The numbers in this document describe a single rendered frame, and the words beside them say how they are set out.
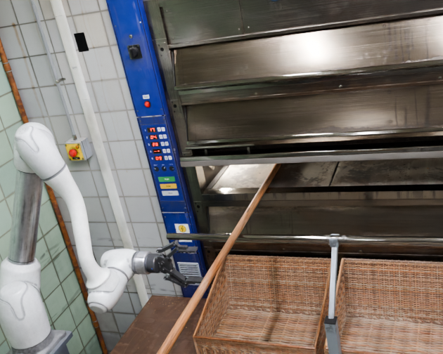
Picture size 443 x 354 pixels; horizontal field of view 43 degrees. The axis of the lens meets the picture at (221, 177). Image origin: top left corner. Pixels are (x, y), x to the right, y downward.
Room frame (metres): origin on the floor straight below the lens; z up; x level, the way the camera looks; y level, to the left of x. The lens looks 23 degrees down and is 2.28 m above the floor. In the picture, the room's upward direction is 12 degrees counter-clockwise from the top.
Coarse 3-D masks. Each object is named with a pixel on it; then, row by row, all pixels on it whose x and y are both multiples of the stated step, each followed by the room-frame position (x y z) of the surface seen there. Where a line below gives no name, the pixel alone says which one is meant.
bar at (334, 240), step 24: (216, 240) 2.03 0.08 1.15; (240, 240) 1.98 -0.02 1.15; (264, 240) 1.94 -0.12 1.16; (288, 240) 1.89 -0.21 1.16; (312, 240) 1.85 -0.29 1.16; (336, 240) 1.81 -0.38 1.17; (360, 240) 1.78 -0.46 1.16; (384, 240) 1.74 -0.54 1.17; (408, 240) 1.71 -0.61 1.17; (432, 240) 1.68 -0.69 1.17; (336, 264) 1.77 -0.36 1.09; (336, 336) 1.61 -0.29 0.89
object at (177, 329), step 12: (276, 168) 2.52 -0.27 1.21; (252, 204) 2.17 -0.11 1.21; (240, 228) 2.00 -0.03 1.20; (228, 240) 1.91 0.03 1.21; (228, 252) 1.85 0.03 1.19; (216, 264) 1.76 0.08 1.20; (204, 288) 1.63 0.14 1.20; (192, 300) 1.57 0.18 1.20; (192, 312) 1.52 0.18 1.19; (180, 324) 1.45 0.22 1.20; (168, 336) 1.40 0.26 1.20; (168, 348) 1.36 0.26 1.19
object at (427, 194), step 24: (216, 192) 2.43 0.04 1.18; (240, 192) 2.38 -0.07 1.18; (264, 192) 2.32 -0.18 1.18; (288, 192) 2.27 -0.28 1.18; (312, 192) 2.23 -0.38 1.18; (336, 192) 2.18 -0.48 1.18; (360, 192) 2.14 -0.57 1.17; (384, 192) 2.10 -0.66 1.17; (408, 192) 2.06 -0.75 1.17; (432, 192) 2.02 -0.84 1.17
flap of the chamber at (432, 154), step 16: (352, 144) 2.19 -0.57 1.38; (368, 144) 2.14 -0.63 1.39; (384, 144) 2.11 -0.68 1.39; (400, 144) 2.07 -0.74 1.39; (416, 144) 2.03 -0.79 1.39; (432, 144) 1.99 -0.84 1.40; (208, 160) 2.26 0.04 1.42; (224, 160) 2.23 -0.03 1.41; (240, 160) 2.20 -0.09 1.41; (256, 160) 2.17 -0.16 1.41; (272, 160) 2.14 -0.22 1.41; (288, 160) 2.11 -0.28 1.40; (304, 160) 2.08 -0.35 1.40; (320, 160) 2.05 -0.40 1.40; (336, 160) 2.03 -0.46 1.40; (352, 160) 2.00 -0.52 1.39
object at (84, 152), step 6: (72, 138) 2.70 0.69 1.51; (78, 138) 2.68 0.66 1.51; (84, 138) 2.66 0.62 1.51; (66, 144) 2.65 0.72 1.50; (72, 144) 2.63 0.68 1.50; (78, 144) 2.62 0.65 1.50; (84, 144) 2.65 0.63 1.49; (66, 150) 2.66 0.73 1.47; (78, 150) 2.63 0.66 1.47; (84, 150) 2.63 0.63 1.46; (90, 150) 2.67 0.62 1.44; (78, 156) 2.63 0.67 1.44; (84, 156) 2.62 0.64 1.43; (90, 156) 2.66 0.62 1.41
